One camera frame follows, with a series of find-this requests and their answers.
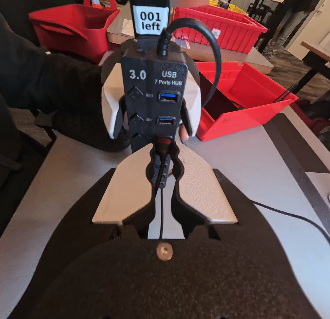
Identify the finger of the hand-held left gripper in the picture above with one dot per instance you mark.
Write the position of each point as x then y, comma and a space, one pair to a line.
193, 102
110, 100

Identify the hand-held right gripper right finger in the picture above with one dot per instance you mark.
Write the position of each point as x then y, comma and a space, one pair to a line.
203, 192

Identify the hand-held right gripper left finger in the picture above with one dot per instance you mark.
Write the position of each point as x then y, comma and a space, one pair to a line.
129, 190

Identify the black usb hub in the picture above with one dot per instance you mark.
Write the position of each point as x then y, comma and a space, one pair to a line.
144, 107

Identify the red plastic bin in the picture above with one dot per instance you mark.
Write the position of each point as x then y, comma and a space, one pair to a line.
245, 118

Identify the person's left forearm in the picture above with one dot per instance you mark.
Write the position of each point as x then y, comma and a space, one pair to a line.
51, 87

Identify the person's left hand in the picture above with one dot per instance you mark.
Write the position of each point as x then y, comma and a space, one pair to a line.
183, 133

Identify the black divider panel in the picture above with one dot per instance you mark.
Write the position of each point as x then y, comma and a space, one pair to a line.
216, 100

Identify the orange traffic cone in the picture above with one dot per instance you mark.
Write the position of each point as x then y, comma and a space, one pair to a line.
96, 3

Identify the ribbed red bin white label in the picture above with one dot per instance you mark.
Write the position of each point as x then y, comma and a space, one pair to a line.
232, 30

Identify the yellow plastic bin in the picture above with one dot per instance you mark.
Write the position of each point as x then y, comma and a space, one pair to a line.
237, 8

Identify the red bag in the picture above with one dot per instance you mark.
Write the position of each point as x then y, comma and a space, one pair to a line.
314, 118

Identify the wooden desk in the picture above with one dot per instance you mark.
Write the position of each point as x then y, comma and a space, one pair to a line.
314, 51

